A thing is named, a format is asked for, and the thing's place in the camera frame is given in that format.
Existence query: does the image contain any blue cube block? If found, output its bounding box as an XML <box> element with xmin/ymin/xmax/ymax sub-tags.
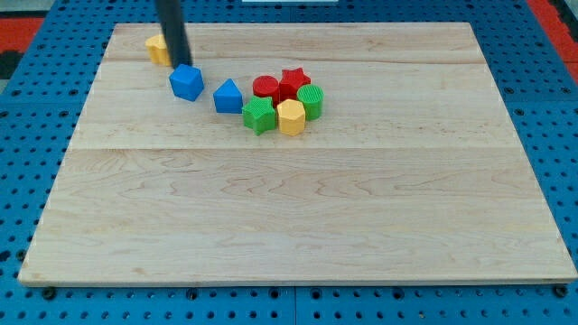
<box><xmin>169</xmin><ymin>64</ymin><xmax>204</xmax><ymax>101</ymax></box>

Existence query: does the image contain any yellow hexagon block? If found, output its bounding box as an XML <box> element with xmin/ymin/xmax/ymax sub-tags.
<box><xmin>277</xmin><ymin>99</ymin><xmax>306</xmax><ymax>136</ymax></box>

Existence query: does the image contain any green star block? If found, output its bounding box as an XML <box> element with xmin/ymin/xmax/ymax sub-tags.
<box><xmin>242</xmin><ymin>96</ymin><xmax>276</xmax><ymax>135</ymax></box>

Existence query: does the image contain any green cylinder block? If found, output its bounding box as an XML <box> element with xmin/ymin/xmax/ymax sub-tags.
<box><xmin>297</xmin><ymin>84</ymin><xmax>324</xmax><ymax>120</ymax></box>

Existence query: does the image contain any red cylinder block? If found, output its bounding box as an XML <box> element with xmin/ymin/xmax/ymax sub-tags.
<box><xmin>252</xmin><ymin>75</ymin><xmax>280</xmax><ymax>107</ymax></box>

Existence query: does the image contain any red star block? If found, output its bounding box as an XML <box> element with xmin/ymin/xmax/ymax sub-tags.
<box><xmin>279</xmin><ymin>68</ymin><xmax>311</xmax><ymax>101</ymax></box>

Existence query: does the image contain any blue triangular prism block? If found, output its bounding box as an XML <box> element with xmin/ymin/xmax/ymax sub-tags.
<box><xmin>213</xmin><ymin>79</ymin><xmax>243</xmax><ymax>114</ymax></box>

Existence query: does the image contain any light wooden board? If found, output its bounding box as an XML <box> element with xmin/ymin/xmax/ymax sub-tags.
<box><xmin>19</xmin><ymin>23</ymin><xmax>577</xmax><ymax>287</ymax></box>

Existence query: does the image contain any yellow heart block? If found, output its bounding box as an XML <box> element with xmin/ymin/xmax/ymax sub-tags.
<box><xmin>144</xmin><ymin>34</ymin><xmax>172</xmax><ymax>67</ymax></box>

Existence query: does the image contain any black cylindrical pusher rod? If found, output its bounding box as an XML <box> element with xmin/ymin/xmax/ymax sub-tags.
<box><xmin>154</xmin><ymin>0</ymin><xmax>193</xmax><ymax>68</ymax></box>

